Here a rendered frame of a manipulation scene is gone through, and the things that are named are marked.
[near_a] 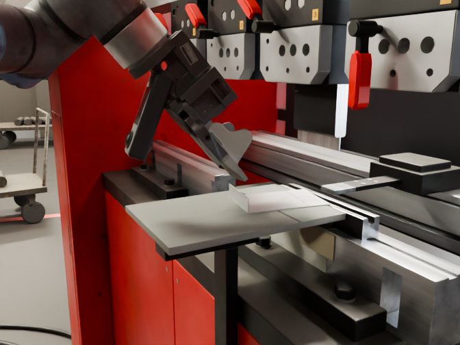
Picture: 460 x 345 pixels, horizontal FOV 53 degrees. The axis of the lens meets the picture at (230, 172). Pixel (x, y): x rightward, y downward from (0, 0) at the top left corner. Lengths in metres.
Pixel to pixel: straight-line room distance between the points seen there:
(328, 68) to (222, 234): 0.27
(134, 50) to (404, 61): 0.31
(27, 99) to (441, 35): 7.84
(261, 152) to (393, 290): 0.75
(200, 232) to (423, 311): 0.28
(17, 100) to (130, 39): 7.63
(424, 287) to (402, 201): 0.38
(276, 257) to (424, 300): 0.25
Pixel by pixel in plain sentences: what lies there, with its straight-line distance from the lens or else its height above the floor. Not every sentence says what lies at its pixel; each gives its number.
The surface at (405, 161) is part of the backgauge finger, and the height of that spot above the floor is 1.03.
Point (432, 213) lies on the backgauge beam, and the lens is 0.89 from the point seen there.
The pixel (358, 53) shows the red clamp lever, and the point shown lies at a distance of 0.54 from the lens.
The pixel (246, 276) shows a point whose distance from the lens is 0.74.
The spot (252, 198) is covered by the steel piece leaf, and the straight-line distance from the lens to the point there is 0.70.
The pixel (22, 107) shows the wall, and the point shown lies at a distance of 8.19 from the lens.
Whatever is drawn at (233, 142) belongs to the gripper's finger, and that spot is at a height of 1.10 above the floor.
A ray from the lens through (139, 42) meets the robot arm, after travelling 0.58.
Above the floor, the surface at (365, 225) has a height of 0.99.
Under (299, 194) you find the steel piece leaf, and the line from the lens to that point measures 0.73.
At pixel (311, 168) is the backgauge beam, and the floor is 0.96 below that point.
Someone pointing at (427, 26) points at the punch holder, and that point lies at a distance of 0.52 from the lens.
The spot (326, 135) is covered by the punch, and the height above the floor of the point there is 1.10.
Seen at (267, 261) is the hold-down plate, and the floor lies 0.90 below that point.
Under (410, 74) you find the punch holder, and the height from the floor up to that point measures 1.19.
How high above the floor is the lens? 1.20
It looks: 14 degrees down
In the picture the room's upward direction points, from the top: straight up
